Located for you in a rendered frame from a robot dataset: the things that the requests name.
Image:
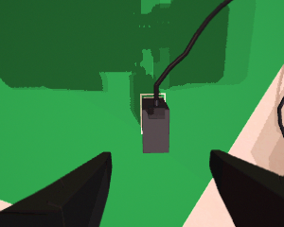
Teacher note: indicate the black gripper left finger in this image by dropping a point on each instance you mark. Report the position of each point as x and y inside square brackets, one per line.
[75, 200]

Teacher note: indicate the green circuit board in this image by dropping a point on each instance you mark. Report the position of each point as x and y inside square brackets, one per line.
[73, 74]

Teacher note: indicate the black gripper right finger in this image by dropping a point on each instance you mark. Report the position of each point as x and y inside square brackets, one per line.
[252, 194]

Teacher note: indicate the black cable with dark square plug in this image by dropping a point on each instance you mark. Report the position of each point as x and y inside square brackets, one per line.
[155, 111]

